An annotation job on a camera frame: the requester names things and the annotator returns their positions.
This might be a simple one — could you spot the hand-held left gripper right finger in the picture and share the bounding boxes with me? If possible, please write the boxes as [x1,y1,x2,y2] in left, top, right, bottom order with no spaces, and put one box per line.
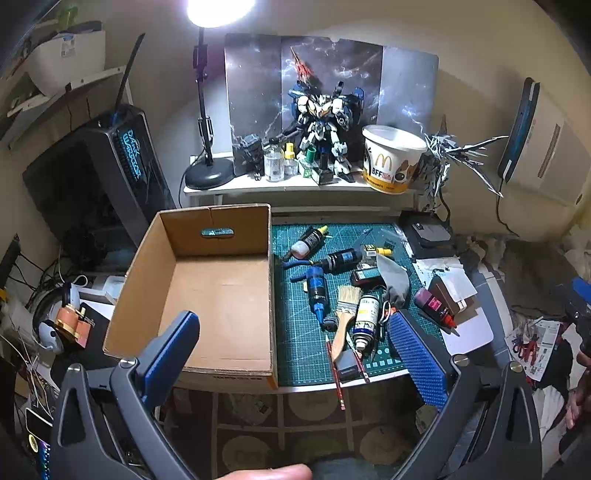
[388,308,544,480]

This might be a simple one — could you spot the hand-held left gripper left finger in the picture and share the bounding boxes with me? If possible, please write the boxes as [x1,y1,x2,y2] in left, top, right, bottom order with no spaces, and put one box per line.
[50,310,201,480]

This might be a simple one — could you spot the magenta bottle with black label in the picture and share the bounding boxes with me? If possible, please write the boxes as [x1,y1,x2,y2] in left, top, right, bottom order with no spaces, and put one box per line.
[413,287,460,330]

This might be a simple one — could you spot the blue spray can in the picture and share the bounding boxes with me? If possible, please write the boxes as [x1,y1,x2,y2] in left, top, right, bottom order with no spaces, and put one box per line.
[353,294,382,357]

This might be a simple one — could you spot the brown cardboard box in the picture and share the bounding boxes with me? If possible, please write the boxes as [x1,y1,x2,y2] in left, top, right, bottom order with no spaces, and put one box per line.
[102,203,279,393]

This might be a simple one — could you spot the brown box with white band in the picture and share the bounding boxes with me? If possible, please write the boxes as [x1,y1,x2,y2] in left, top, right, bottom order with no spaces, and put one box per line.
[429,272,478,319]

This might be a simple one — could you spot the white decal sheet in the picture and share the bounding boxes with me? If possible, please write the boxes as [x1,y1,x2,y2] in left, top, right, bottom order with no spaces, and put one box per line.
[413,258,478,303]

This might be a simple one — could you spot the red bottle with green label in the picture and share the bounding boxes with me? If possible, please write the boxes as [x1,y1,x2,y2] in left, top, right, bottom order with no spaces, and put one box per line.
[350,268,384,287]

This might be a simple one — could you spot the blue paint bottle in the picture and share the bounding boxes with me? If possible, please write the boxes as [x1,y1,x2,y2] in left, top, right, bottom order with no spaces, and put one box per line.
[307,265,329,326]

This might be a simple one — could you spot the person's right hand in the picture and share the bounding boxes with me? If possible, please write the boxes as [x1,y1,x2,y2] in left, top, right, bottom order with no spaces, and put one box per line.
[566,383,591,430]

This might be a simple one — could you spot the person's left hand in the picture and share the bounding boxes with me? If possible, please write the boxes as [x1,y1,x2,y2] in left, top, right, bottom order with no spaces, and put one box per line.
[217,463,315,480]

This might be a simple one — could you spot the printed leaflet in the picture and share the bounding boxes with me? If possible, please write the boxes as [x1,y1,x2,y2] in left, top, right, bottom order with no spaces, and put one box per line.
[505,318,561,379]

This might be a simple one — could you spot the brown pencil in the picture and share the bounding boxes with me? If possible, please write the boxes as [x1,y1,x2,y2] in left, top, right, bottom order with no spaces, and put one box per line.
[351,346,371,384]

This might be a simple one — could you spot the red scissors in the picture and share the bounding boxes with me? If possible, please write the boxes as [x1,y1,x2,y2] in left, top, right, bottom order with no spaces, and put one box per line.
[512,330,541,365]

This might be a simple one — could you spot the rumpled grey blanket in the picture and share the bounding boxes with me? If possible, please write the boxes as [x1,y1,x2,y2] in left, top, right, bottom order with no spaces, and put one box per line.
[462,231,591,324]

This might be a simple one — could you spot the small black block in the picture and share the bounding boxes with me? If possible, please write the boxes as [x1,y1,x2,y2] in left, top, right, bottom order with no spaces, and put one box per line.
[335,351,363,381]

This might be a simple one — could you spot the wooden paint brush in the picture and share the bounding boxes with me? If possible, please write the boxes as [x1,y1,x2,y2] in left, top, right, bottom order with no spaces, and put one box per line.
[331,285,362,367]

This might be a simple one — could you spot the red pencil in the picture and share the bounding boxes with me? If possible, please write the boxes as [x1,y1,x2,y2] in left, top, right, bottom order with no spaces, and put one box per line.
[324,335,347,411]

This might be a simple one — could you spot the grey cloth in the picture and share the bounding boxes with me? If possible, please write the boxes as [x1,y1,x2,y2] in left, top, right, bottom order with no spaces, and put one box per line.
[376,254,411,309]

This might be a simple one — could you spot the green cutting mat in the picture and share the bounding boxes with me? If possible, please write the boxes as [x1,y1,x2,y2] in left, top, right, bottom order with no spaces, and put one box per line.
[270,223,446,387]

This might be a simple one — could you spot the white headphones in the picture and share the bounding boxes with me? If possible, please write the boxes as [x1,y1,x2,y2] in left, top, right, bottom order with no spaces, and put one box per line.
[32,277,88,356]

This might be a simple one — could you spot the black flat device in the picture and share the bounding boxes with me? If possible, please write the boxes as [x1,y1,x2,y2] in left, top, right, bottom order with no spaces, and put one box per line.
[398,210,455,259]

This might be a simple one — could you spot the backlit keyboard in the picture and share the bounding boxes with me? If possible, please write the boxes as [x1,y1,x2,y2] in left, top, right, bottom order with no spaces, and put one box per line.
[24,407,54,480]

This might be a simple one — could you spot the black-labelled bottle with yellow nozzle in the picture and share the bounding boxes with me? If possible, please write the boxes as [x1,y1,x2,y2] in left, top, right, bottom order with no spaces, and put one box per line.
[283,225,329,260]

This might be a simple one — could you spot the white air conditioner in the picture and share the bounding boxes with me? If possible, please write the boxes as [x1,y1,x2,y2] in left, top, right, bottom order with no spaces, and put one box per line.
[508,92,587,208]

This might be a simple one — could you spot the white desk riser shelf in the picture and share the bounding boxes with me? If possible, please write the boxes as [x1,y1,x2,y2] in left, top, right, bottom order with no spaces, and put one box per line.
[184,173,426,208]

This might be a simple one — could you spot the black desk lamp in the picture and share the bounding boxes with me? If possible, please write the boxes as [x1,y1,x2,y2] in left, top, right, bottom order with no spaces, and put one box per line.
[184,0,257,191]

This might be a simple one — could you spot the black power strip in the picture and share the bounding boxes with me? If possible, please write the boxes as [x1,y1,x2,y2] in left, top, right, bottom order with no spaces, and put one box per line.
[0,237,21,278]

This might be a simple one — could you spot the black computer tower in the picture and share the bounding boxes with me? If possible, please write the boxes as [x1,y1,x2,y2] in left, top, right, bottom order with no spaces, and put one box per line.
[23,105,176,273]

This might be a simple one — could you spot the white paper bucket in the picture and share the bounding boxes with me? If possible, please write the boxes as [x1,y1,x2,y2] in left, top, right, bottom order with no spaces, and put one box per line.
[361,124,428,195]

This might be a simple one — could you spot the silver winged model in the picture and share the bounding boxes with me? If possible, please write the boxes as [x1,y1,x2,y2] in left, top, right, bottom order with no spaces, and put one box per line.
[422,122,509,213]

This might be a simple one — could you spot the clear glass bottle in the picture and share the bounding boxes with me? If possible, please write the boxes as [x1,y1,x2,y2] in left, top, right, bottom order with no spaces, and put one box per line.
[264,143,283,182]

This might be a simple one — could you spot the small dark model part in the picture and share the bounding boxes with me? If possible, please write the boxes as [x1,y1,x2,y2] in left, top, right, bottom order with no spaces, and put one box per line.
[238,134,264,178]

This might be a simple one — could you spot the small bottle with green cap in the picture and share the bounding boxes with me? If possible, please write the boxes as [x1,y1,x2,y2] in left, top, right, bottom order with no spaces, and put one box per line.
[299,148,319,177]

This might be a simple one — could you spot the white and blue robot model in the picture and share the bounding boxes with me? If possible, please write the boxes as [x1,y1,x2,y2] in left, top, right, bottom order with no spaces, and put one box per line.
[272,46,365,185]

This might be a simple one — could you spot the dark lightning backdrop panel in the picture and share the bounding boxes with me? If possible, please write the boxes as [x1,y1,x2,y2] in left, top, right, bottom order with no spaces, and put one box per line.
[224,33,439,178]

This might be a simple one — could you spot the white storage basket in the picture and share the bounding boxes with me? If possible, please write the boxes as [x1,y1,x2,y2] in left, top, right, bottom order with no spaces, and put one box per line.
[23,28,107,97]

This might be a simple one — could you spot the blue-handled pliers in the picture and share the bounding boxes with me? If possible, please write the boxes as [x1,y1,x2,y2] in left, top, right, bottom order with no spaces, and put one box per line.
[283,258,319,282]

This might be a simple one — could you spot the black and blue wall device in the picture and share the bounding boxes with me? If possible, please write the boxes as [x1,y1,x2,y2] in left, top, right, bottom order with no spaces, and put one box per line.
[498,78,540,182]

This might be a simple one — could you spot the white wall shelf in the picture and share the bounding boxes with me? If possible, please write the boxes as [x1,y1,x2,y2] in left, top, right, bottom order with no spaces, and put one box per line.
[0,65,134,148]

